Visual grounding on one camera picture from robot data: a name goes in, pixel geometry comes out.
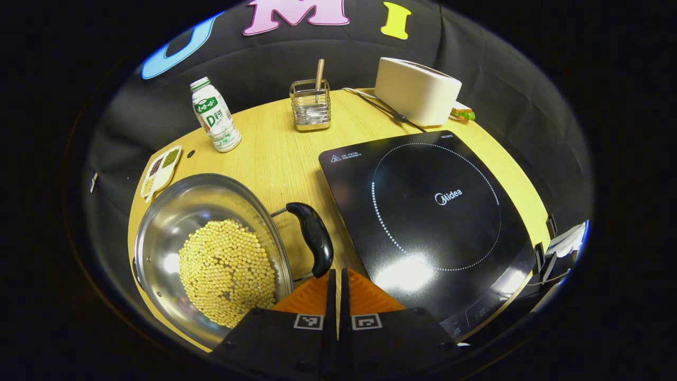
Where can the toy sandwich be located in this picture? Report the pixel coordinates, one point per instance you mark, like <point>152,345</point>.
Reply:
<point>463,114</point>

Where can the white toaster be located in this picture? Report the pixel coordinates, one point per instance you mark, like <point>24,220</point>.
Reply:
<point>418,92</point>

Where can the pile of soybeans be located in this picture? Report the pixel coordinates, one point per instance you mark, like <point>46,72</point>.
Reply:
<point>227,270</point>

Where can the stainless steel pot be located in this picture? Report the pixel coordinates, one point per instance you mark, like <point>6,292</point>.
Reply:
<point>211,201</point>

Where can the white green-labelled drink bottle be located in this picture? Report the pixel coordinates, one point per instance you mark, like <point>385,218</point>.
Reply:
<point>216,119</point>

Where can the silver clip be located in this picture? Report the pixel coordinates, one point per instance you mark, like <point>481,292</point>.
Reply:
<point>93,182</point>

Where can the black backdrop cloth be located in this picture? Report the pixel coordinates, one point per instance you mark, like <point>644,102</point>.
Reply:
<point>317,47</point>

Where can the black induction cooktop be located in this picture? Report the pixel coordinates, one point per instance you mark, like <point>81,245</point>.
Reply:
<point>423,238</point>

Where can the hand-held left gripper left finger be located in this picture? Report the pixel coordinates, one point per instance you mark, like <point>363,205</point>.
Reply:
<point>296,349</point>

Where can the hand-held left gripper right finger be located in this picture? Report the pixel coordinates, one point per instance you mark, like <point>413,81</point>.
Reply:
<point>386,349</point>

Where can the white divided bean dish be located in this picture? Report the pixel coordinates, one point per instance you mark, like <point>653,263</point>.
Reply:
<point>158,177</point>

